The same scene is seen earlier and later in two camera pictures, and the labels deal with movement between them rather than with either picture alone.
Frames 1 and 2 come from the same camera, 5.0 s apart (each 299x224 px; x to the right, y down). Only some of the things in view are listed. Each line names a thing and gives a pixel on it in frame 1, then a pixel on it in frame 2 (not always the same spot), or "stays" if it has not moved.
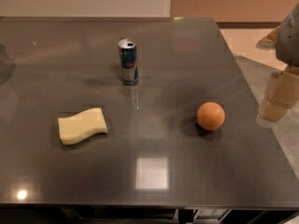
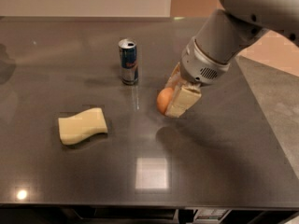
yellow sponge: x=78 y=127 stays
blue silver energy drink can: x=128 y=54 stays
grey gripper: x=290 y=42 → x=200 y=66
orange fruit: x=210 y=116 → x=163 y=98
